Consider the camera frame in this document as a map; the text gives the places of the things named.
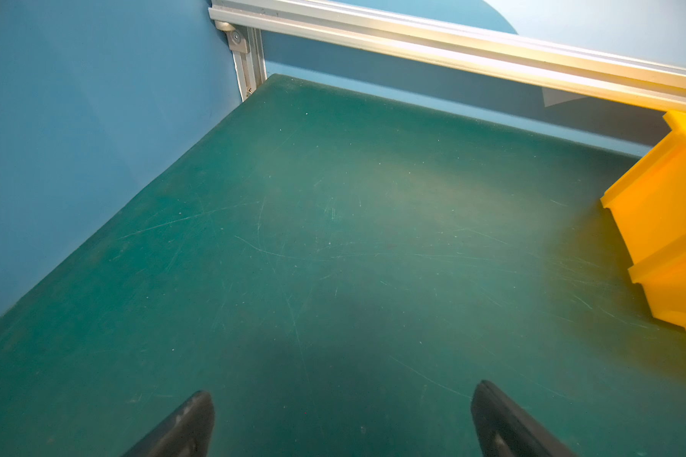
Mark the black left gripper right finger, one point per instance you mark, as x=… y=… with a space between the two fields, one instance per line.
x=505 y=429

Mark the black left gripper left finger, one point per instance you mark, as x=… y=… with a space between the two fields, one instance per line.
x=187 y=431

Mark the left yellow plastic bin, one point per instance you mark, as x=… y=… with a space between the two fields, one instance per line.
x=648 y=203

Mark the back aluminium frame rail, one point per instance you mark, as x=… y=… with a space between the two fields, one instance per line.
x=507 y=56

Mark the left aluminium frame post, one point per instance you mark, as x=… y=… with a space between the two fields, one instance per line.
x=247 y=51

